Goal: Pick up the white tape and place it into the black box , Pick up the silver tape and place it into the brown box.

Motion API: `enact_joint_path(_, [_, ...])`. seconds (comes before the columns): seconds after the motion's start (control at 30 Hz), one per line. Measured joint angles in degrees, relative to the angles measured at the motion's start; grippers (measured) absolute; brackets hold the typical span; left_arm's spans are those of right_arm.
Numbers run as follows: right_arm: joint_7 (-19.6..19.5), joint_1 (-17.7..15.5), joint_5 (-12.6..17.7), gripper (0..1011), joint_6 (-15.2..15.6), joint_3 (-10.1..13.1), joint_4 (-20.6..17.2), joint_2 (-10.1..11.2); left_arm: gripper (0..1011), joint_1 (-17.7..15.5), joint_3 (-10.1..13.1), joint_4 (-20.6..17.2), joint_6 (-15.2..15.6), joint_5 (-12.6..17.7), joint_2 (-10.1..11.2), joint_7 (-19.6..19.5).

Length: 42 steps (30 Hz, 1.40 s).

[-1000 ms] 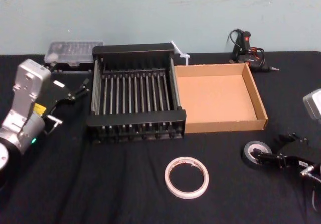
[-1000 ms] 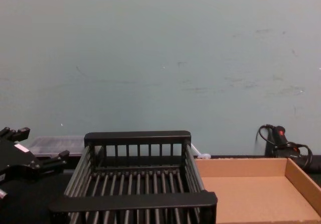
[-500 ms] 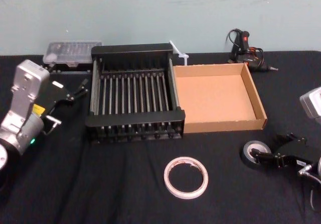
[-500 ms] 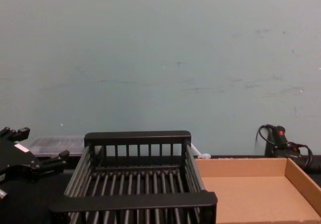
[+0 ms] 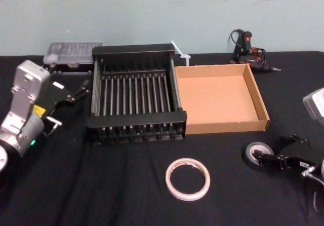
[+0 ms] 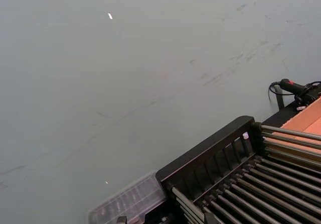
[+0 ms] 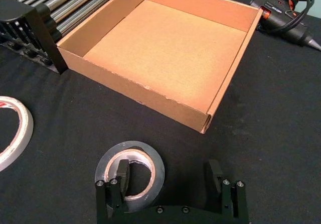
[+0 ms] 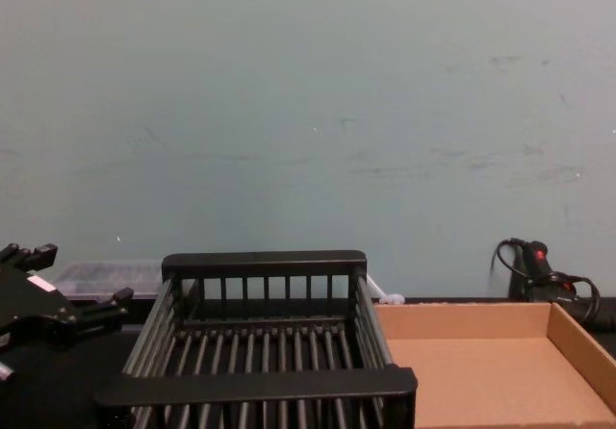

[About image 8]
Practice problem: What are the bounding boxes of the shallow brown cardboard tray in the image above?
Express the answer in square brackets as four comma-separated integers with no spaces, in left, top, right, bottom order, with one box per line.
[372,302,616,429]

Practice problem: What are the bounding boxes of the clear plastic case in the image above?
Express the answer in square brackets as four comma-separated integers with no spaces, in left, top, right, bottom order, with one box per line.
[51,261,167,301]

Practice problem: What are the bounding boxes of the black corded tool red switch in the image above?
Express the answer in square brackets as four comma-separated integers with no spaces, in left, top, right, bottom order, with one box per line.
[494,238,603,327]

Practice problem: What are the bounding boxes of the black rack with steel bars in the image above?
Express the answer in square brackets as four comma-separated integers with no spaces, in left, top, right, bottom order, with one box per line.
[94,250,418,429]

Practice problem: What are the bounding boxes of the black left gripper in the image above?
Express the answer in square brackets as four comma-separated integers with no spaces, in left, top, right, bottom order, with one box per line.
[0,242,135,352]

